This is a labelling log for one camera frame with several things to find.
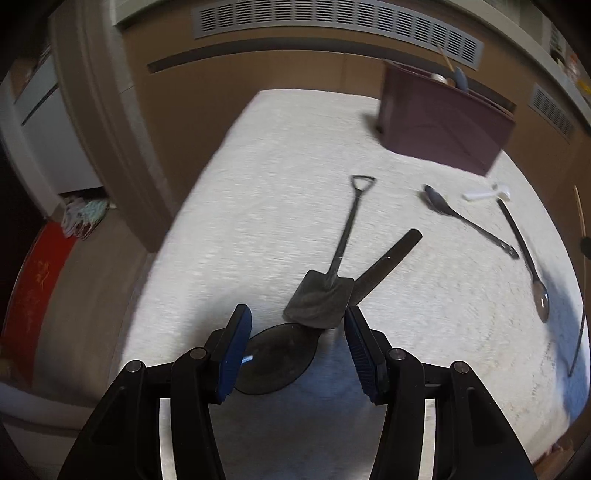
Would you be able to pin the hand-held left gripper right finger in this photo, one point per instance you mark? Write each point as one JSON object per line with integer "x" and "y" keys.
{"x": 361, "y": 353}

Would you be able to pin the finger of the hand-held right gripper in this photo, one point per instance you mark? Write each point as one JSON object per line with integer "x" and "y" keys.
{"x": 586, "y": 245}

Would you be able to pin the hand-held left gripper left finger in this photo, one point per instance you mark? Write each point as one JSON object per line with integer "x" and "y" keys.
{"x": 238, "y": 353}

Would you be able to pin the large black ladle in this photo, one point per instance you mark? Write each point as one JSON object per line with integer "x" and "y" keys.
{"x": 277, "y": 364}

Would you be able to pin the slim steel spoon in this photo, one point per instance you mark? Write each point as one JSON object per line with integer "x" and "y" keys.
{"x": 541, "y": 300}

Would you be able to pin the black shovel-shaped spoon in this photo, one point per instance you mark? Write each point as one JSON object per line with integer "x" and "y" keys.
{"x": 318, "y": 295}

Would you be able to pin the small white spoon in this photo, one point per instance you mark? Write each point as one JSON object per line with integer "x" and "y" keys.
{"x": 480, "y": 196}

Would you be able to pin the maroon plastic utensil container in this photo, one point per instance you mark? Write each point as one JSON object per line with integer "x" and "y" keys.
{"x": 438, "y": 124}

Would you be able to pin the blue-grey plastic spoon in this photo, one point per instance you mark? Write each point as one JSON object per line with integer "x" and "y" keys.
{"x": 460, "y": 79}

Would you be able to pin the short grey vent grille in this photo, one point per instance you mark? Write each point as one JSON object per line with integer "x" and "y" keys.
{"x": 551, "y": 110}

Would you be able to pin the white lace tablecloth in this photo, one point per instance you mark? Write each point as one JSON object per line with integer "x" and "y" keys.
{"x": 231, "y": 207}

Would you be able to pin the colourful cloth bundle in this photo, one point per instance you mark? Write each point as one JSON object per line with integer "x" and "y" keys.
{"x": 85, "y": 216}

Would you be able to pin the red box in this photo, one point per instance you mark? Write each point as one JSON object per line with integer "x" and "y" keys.
{"x": 32, "y": 300}

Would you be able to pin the white side cabinet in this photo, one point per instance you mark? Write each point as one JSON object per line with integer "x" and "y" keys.
{"x": 41, "y": 138}

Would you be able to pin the long grey vent grille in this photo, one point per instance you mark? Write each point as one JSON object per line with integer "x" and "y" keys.
{"x": 323, "y": 23}

